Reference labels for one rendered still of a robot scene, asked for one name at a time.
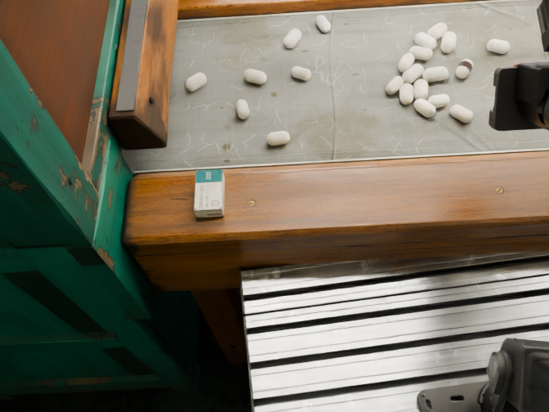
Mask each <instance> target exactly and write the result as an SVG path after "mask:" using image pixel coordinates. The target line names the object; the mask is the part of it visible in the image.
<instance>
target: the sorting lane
mask: <svg viewBox="0 0 549 412"><path fill-rule="evenodd" d="M541 2H542V0H493V1H480V2H455V3H442V4H429V5H416V6H402V7H377V8H364V9H350V10H337V11H312V12H298V13H285V14H272V15H259V16H233V17H220V18H207V19H193V20H178V21H177V24H176V41H175V50H174V57H173V64H172V80H171V90H170V101H169V115H168V126H167V147H165V148H158V149H144V150H136V163H135V171H134V174H135V176H136V175H137V174H140V173H155V172H184V171H196V170H208V169H229V168H258V167H273V166H288V165H303V164H317V163H346V162H362V161H377V160H392V159H420V158H435V157H450V156H465V155H494V154H510V153H524V152H539V151H549V131H548V130H546V129H544V128H543V129H529V130H514V131H497V130H495V129H493V128H491V127H490V126H489V111H490V110H492V109H493V107H494V98H495V88H496V87H495V86H494V85H493V76H494V71H495V69H496V68H508V67H514V64H516V63H520V62H539V61H545V60H549V52H544V50H543V45H542V38H541V36H542V35H541V30H540V26H539V22H538V15H537V8H538V6H539V5H540V3H541ZM320 15H322V16H325V17H326V19H327V21H328V22H329V23H330V25H331V28H330V30H329V31H328V32H327V33H323V32H321V31H320V29H319V27H318V26H317V25H316V23H315V19H316V17H317V16H320ZM438 23H445V24H446V25H447V28H448V29H447V32H448V31H451V32H454V33H455V34H456V37H457V39H456V47H455V49H454V51H452V52H451V53H444V52H442V50H441V43H442V37H443V36H442V37H441V38H439V39H437V40H436V42H437V44H436V47H435V49H434V50H432V52H433V55H432V57H431V58H430V59H429V60H418V59H414V62H413V64H412V65H415V64H419V65H422V67H423V69H424V71H425V70H426V69H428V68H433V67H439V66H443V67H445V68H446V69H447V70H448V76H447V78H446V79H444V80H440V81H435V82H430V83H429V82H427V83H428V95H427V98H426V101H428V99H429V98H430V97H431V96H436V95H441V94H446V95H448V96H449V99H450V101H449V103H448V104H447V105H446V106H443V107H439V108H435V114H434V115H433V116H432V117H430V118H427V117H425V116H423V115H422V114H420V113H419V112H418V111H416V110H415V108H414V102H415V98H414V97H413V101H412V102H411V103H410V104H408V105H404V104H402V103H401V102H400V100H399V91H397V93H395V94H393V95H389V94H387V93H386V90H385V86H386V85H387V84H388V83H389V82H390V80H391V79H392V78H394V77H395V76H400V77H401V78H402V75H403V73H402V72H400V71H399V70H398V67H397V65H398V63H399V61H400V60H401V58H402V57H403V55H404V54H406V53H409V50H410V49H411V48H412V47H414V46H418V45H417V44H416V43H415V41H414V38H415V36H416V34H418V33H420V32H424V33H427V31H428V30H429V29H430V28H432V27H433V26H435V25H437V24H438ZM291 29H299V30H300V31H301V39H300V40H299V41H298V42H297V44H296V46H295V47H293V48H286V47H285V46H284V44H283V39H284V38H285V37H286V36H287V35H288V33H289V32H290V30H291ZM491 39H498V40H503V41H507V42H509V44H510V50H509V51H508V52H507V53H505V54H500V53H496V52H491V51H489V50H488V49H487V47H486V45H487V42H488V41H489V40H491ZM465 59H469V60H471V61H472V62H473V68H472V70H471V72H470V73H469V75H468V76H467V77H466V78H458V77H457V75H456V69H457V67H458V65H459V64H460V62H461V61H462V60H465ZM295 66H299V67H302V68H305V69H308V70H309V71H310V72H311V76H310V79H308V80H302V79H299V78H294V77H293V76H292V75H291V70H292V68H293V67H295ZM247 69H254V70H258V71H262V72H264V73H265V74H266V82H265V83H263V84H262V85H259V84H255V83H250V82H248V81H246V80H245V78H244V76H243V75H244V72H245V71H246V70H247ZM197 73H203V74H205V76H206V77H207V82H206V84H205V85H204V86H202V87H200V88H199V89H197V90H196V91H194V92H188V91H187V90H185V87H184V82H185V80H186V79H188V78H189V77H191V76H193V75H194V74H197ZM239 100H245V101H246V102H247V103H248V108H249V116H248V117H247V118H246V119H241V118H240V117H239V116H238V114H237V110H236V107H235V105H236V102H237V101H239ZM453 105H461V106H462V107H464V108H466V109H468V110H470V111H471V112H472V113H473V118H472V120H471V121H470V122H468V123H464V122H462V121H460V120H459V119H456V118H454V117H453V116H452V115H451V114H450V109H451V107H452V106H453ZM281 131H285V132H287V133H288V134H289V136H290V140H289V142H288V143H286V144H283V145H277V146H271V145H269V144H268V142H267V140H266V138H267V135H268V134H269V133H271V132H281Z"/></svg>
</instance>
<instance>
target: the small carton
mask: <svg viewBox="0 0 549 412"><path fill-rule="evenodd" d="M224 197H225V176H224V173H223V169H208V170H196V173H195V191H194V212H195V215H196V217H224Z"/></svg>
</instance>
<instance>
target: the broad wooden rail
mask: <svg viewBox="0 0 549 412"><path fill-rule="evenodd" d="M195 173H196V171H184V172H155V173H140V174H137V175H136V176H134V177H133V178H132V179H131V180H130V181H129V182H128V188H127V201H126V208H125V215H124V223H123V235H122V242H123V244H124V246H125V247H126V249H127V250H128V252H129V253H130V254H131V255H132V257H133V259H134V260H135V261H136V263H137V265H138V266H139V268H140V269H141V270H142V272H143V273H144V274H145V276H146V278H147V279H148V281H149V282H150V283H151V284H152V286H153V287H154V289H155V291H156V292H172V291H189V290H205V289H238V288H240V281H239V266H240V267H241V270H242V271H247V270H254V269H261V268H267V267H273V266H285V265H291V264H299V263H315V262H347V261H366V260H379V259H396V258H427V257H443V256H459V255H476V254H491V253H525V252H539V251H549V151H539V152H524V153H510V154H480V155H465V156H450V157H435V158H420V159H392V160H377V161H362V162H346V163H317V164H303V165H288V166H273V167H258V168H229V169H223V173H224V176H225V197H224V217H196V215H195V212H194V191H195Z"/></svg>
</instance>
